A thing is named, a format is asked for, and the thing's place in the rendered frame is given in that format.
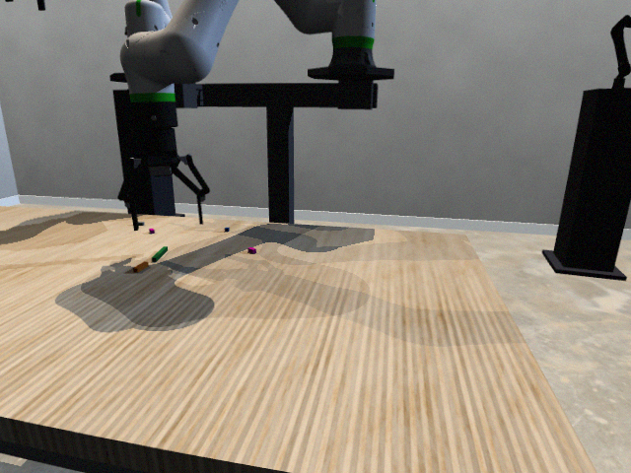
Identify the orange rod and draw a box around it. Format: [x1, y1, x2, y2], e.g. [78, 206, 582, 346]
[133, 261, 149, 273]

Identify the green rod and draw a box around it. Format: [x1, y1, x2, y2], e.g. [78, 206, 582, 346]
[152, 246, 168, 262]

